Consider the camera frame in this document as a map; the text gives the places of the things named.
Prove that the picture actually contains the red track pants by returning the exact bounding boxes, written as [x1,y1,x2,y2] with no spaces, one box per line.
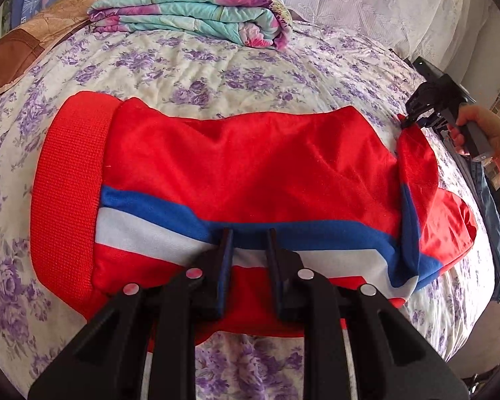
[30,91,477,340]

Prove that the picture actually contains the person's right hand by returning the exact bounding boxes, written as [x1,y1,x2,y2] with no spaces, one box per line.
[448,105,500,161]

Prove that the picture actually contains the stack of folded jeans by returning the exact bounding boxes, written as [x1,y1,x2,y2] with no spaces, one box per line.
[440,129,500,302]

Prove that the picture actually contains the purple floral bed sheet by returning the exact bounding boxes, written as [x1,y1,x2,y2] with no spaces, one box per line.
[0,23,494,399]

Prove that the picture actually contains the folded teal floral quilt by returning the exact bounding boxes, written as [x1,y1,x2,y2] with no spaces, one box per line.
[87,0,292,51]

